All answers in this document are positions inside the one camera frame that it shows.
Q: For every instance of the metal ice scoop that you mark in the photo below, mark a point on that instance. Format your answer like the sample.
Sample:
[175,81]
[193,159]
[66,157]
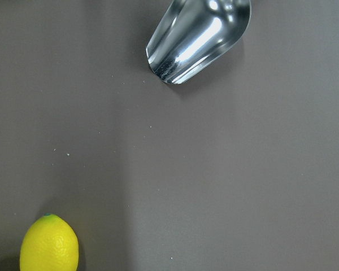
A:
[193,34]

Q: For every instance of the yellow lemon near scoop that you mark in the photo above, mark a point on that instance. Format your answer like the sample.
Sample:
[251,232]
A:
[49,244]

